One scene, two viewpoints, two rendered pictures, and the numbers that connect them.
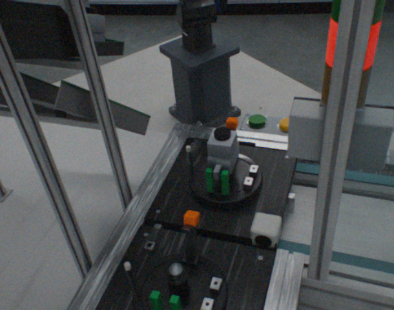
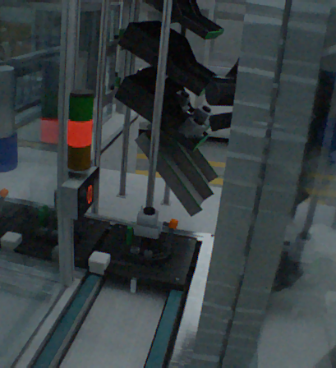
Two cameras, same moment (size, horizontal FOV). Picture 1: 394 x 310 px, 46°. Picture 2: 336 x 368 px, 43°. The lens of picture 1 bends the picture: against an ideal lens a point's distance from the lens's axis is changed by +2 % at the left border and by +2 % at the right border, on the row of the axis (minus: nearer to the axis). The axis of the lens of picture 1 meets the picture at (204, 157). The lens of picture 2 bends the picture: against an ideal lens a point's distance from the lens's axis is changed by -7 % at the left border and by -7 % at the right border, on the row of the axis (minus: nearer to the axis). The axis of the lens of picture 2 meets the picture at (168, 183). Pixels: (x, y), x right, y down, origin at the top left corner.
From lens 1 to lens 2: 113 cm
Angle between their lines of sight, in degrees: 66
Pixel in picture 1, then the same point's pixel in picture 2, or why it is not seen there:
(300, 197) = (151, 301)
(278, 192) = (135, 271)
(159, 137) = not seen: hidden behind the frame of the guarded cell
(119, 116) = (173, 183)
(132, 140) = not seen: hidden behind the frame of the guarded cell
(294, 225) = (121, 295)
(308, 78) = not seen: outside the picture
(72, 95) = (145, 142)
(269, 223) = (98, 257)
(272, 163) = (168, 272)
